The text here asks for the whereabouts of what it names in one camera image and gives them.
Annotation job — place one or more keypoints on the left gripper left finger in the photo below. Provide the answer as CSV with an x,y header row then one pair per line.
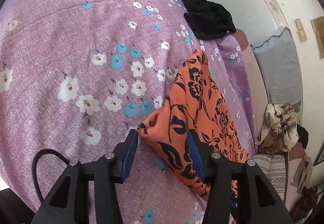
x,y
68,199

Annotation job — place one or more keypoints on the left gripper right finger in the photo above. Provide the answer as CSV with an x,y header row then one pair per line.
x,y
241,189

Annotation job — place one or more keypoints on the orange black floral blouse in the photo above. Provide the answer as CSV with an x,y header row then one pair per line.
x,y
194,103

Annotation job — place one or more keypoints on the striped floral cushion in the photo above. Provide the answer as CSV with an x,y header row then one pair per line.
x,y
274,167

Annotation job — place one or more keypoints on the dark red garment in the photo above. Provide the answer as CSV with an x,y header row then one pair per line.
x,y
305,204

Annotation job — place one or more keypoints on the beige towel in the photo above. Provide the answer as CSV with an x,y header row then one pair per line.
x,y
303,174

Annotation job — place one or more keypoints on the beige brown floral blanket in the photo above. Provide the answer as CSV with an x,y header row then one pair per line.
x,y
279,130

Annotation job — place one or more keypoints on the black garment on headboard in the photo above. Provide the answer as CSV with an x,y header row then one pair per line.
x,y
303,136

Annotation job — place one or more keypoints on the pink quilted mattress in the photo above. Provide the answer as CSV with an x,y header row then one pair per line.
x,y
259,95

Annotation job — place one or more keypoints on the grey pillow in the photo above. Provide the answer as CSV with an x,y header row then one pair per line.
x,y
280,68

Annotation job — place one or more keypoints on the purple floral bed sheet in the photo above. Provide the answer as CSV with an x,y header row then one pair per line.
x,y
78,75

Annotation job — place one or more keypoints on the black crumpled garment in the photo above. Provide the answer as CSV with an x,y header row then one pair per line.
x,y
208,20

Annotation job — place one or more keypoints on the framed wall picture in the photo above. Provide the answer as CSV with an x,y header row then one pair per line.
x,y
320,157

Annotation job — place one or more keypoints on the beige wall switch plate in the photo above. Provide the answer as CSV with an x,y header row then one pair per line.
x,y
300,30

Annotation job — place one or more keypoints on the wall electrical panel box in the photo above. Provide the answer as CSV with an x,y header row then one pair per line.
x,y
318,28

